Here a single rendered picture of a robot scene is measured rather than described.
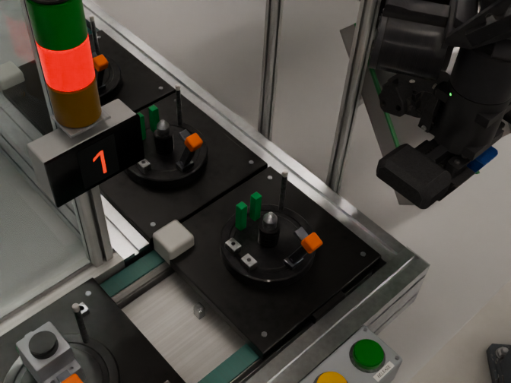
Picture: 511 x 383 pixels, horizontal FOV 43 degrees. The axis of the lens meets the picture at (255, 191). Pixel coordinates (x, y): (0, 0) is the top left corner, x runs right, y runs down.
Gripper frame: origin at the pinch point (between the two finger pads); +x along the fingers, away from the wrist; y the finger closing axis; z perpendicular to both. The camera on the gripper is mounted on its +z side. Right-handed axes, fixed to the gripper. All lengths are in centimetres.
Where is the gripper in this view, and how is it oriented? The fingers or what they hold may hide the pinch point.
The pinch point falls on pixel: (445, 175)
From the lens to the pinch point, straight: 70.2
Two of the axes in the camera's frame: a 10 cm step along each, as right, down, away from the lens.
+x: -0.4, 6.6, 7.5
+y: -7.4, 4.8, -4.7
